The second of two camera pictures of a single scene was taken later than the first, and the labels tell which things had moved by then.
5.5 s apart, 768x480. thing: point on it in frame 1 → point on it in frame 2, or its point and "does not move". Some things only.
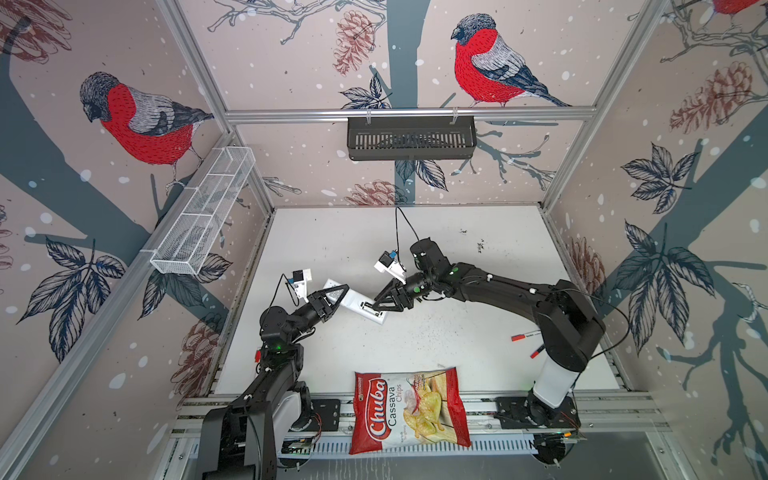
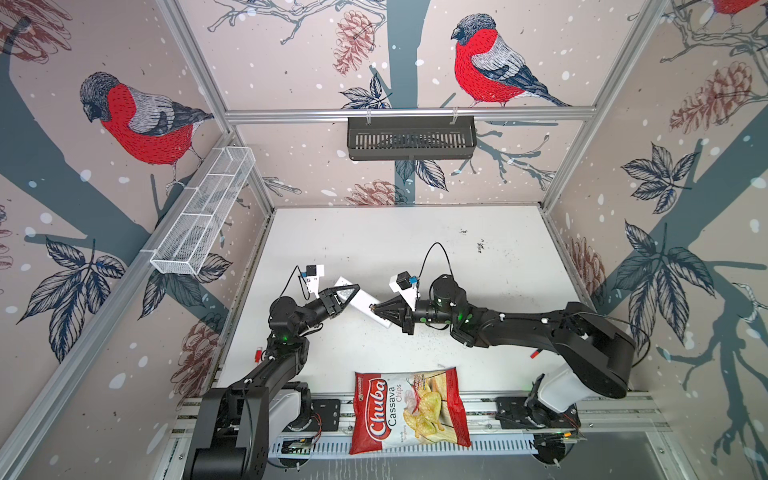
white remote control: (354, 302) does not move
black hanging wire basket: (411, 138) does not move
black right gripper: (387, 305) → (407, 317)
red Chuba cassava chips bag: (408, 411) does not move
